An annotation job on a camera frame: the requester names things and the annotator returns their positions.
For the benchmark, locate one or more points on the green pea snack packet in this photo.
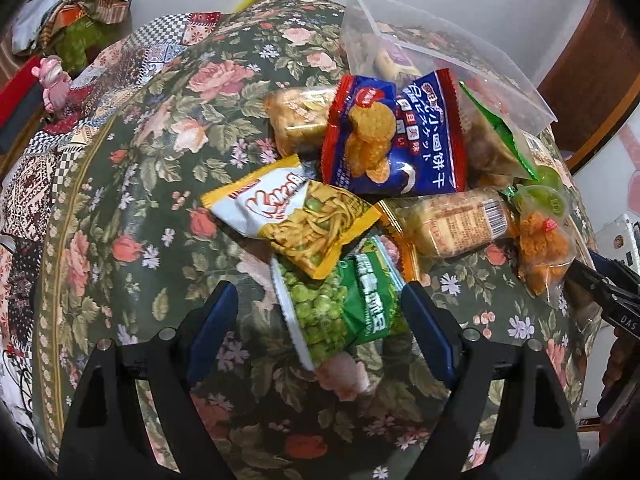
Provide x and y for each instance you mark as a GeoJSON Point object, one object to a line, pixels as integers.
{"type": "Point", "coordinates": [340, 310]}

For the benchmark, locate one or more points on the white yellow noodle snack packet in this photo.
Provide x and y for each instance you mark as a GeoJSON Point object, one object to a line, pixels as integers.
{"type": "Point", "coordinates": [300, 220]}

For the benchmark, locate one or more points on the clear fried snack packet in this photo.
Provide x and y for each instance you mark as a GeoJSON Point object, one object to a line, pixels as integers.
{"type": "Point", "coordinates": [542, 255]}

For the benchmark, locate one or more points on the pink toy figure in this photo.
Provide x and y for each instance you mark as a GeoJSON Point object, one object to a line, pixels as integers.
{"type": "Point", "coordinates": [52, 82]}

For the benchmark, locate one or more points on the blue biscuit packet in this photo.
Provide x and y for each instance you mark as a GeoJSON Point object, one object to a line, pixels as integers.
{"type": "Point", "coordinates": [400, 160]}

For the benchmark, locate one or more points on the floral blanket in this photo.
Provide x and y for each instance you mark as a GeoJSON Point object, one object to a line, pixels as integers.
{"type": "Point", "coordinates": [150, 210]}

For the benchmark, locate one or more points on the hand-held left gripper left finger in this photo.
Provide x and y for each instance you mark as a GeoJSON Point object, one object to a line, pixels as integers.
{"type": "Point", "coordinates": [212, 330]}

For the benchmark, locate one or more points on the red cloth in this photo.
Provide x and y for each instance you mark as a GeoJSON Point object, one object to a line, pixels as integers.
{"type": "Point", "coordinates": [17, 102]}

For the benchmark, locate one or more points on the green-edged clear snack packet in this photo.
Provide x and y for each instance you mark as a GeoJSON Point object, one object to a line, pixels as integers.
{"type": "Point", "coordinates": [492, 145]}

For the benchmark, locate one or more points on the green jelly cup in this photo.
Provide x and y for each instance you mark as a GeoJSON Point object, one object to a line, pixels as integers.
{"type": "Point", "coordinates": [545, 202]}
{"type": "Point", "coordinates": [550, 176]}

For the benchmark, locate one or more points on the patchwork quilt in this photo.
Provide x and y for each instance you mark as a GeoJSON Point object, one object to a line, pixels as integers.
{"type": "Point", "coordinates": [30, 185]}

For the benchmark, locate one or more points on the white device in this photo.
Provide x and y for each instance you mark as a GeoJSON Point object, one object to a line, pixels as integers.
{"type": "Point", "coordinates": [622, 237]}

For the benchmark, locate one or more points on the clear plastic box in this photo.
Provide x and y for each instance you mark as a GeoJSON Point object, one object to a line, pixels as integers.
{"type": "Point", "coordinates": [450, 35]}

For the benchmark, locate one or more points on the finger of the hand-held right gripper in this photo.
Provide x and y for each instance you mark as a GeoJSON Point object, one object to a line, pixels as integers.
{"type": "Point", "coordinates": [595, 287]}
{"type": "Point", "coordinates": [607, 262]}

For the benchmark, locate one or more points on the pile of patterned cloth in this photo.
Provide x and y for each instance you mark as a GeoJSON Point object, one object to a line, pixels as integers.
{"type": "Point", "coordinates": [75, 15]}

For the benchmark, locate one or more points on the clear rice cracker packet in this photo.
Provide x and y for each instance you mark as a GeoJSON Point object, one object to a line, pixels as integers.
{"type": "Point", "coordinates": [295, 120]}

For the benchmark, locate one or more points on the orange-edged clear cracker packet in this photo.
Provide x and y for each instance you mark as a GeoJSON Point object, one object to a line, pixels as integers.
{"type": "Point", "coordinates": [450, 220]}

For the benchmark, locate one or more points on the wooden door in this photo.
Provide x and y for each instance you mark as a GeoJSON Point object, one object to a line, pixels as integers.
{"type": "Point", "coordinates": [595, 75]}

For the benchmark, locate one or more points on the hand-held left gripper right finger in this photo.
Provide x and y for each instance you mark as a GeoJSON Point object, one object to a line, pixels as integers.
{"type": "Point", "coordinates": [430, 335]}

